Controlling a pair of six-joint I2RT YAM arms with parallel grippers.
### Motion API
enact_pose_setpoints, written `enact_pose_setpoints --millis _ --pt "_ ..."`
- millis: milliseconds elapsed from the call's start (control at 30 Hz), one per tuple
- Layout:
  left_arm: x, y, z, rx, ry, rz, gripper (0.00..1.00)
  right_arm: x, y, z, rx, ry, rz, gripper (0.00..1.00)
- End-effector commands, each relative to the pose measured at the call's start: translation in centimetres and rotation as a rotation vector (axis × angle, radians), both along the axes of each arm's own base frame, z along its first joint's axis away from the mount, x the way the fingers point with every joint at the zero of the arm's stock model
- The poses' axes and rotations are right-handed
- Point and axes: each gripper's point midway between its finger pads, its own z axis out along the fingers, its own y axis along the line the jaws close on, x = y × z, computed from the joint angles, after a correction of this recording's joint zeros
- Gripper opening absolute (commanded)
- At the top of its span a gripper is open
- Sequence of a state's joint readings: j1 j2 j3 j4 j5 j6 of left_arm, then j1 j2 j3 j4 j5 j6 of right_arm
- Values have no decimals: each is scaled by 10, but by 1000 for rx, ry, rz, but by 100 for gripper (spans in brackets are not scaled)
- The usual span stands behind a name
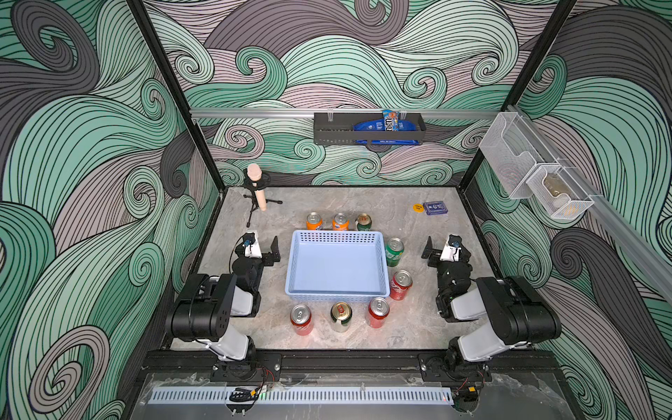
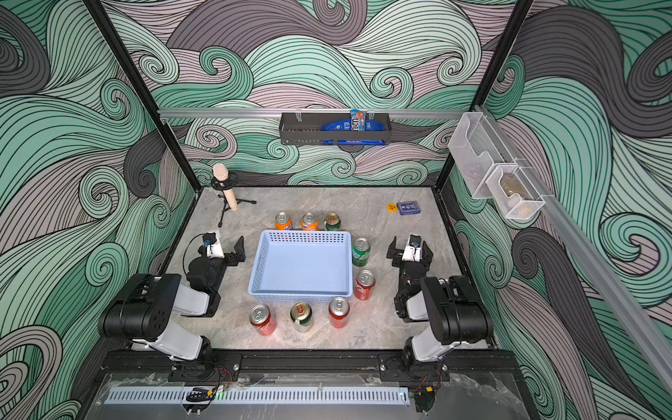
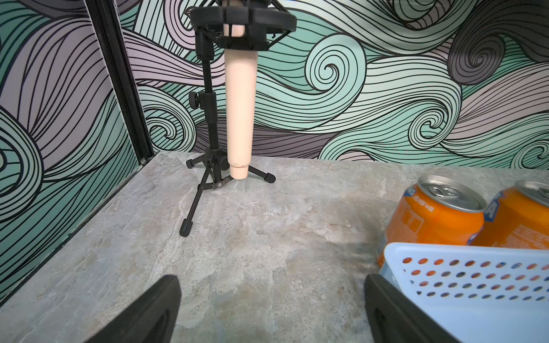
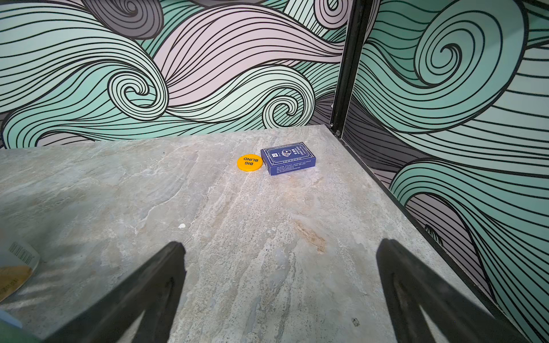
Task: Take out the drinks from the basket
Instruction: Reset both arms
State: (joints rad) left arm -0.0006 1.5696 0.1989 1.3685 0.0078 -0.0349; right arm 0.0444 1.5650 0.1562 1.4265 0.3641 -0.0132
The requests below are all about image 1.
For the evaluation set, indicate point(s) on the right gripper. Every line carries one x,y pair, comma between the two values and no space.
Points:
438,255

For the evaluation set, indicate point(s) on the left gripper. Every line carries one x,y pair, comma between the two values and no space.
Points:
267,261

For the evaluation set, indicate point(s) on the green Sprite can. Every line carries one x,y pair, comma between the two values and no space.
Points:
394,248

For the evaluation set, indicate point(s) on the red cola can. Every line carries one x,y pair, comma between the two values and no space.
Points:
301,319
378,312
400,285

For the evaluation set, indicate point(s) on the orange Fanta can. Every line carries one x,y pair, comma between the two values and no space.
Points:
340,222
314,221

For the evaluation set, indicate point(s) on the green gold-top can back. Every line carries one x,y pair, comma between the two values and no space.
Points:
363,222

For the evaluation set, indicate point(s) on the green gold-top can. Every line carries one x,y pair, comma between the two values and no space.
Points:
341,315
363,222

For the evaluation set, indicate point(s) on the green gold-top can front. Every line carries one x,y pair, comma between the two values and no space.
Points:
341,315

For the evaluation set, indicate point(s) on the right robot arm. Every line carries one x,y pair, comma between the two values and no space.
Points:
515,315

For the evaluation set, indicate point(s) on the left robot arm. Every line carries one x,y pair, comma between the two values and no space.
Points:
205,305

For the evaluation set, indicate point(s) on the light blue plastic basket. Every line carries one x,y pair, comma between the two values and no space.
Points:
326,265

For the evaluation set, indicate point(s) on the blue playing card box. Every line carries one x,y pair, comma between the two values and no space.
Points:
435,208

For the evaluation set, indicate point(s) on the beige microphone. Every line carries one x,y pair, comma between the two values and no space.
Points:
255,174

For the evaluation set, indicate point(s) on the blue snack packet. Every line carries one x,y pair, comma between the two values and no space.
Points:
389,122

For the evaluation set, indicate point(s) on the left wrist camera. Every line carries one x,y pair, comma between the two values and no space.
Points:
251,246

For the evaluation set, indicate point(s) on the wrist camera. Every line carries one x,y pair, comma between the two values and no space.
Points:
251,246
452,249

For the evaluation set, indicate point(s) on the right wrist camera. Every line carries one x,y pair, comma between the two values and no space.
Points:
452,249

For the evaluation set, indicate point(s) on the large clear wall bin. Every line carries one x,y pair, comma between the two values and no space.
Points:
510,154

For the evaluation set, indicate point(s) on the small clear wall bin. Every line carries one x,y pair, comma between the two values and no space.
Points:
558,193

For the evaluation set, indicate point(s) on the black wall shelf tray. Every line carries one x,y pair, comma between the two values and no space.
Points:
337,128

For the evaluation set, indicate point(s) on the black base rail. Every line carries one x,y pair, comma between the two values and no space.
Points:
442,366

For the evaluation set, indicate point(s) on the white perforated cable duct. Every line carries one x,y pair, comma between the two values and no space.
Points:
308,395

